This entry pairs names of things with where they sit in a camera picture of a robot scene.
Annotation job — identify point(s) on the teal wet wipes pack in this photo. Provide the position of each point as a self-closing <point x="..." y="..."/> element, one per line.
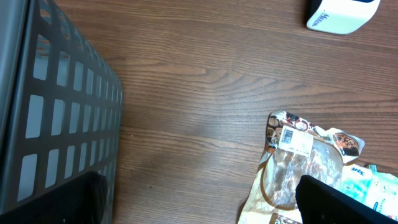
<point x="382" y="193"/>

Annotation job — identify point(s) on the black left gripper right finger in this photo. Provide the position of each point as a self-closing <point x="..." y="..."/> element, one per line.
<point x="319" y="203"/>

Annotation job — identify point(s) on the white barcode scanner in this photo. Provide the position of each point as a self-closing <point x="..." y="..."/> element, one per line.
<point x="340" y="17"/>

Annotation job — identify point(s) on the green tissue pack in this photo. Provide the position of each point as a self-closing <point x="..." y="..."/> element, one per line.
<point x="355" y="182"/>

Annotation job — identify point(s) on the brown white snack bag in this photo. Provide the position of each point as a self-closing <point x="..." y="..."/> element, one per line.
<point x="295" y="147"/>

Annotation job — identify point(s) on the grey plastic basket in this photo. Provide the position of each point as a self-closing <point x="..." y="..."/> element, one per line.
<point x="61" y="106"/>

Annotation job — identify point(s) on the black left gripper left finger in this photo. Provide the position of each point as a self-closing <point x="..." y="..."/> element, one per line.
<point x="81" y="200"/>

